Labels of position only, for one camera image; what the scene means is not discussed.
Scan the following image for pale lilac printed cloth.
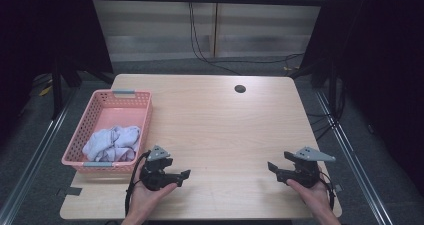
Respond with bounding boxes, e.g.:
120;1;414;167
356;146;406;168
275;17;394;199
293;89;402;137
82;125;142;163

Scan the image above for beige vertical wooden post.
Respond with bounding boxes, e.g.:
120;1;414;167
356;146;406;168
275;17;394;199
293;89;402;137
212;0;220;58

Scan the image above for black floor cable bundle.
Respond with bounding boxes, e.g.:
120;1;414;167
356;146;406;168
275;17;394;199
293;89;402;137
305;74;347;142

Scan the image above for pink perforated plastic basket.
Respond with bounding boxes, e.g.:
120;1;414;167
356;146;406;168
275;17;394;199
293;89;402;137
61;89;154;175

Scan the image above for black metal stand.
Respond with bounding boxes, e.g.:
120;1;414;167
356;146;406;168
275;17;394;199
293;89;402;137
50;56;115;120

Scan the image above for metal floor rail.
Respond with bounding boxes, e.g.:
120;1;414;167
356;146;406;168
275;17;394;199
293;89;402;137
314;89;395;225
0;87;80;225

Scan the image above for grey tape strip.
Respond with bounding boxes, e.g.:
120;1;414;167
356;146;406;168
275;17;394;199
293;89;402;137
325;183;343;194

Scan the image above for black curtain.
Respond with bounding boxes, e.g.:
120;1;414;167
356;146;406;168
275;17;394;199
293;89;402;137
0;0;115;143
299;0;424;189

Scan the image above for hand-held gripper black cable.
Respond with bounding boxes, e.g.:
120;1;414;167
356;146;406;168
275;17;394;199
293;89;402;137
318;169;336;211
124;150;152;217

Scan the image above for person's left hand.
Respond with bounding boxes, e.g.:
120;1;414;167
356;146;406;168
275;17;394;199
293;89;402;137
128;181;179;218

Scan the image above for left hand-held gripper black cable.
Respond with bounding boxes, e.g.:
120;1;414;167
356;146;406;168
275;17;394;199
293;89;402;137
124;150;152;217

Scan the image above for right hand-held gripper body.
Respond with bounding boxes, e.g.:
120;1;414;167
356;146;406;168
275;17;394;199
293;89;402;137
283;146;336;189

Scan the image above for black hanging wall cable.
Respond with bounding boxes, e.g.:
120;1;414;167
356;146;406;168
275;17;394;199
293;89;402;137
188;1;242;76
190;1;305;65

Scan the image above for yellow floor object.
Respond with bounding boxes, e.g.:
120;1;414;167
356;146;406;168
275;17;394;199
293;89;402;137
38;84;54;97

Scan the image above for right hand-held gripper black cable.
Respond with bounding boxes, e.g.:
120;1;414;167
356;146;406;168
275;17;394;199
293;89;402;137
318;169;336;211

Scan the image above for person's right hand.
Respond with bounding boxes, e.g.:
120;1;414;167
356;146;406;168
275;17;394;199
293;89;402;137
287;179;330;216

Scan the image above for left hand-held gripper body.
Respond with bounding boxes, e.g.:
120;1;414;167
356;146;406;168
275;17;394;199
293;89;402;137
139;145;174;192

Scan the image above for black tape strip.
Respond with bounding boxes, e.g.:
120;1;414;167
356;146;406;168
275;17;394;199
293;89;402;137
55;186;83;198

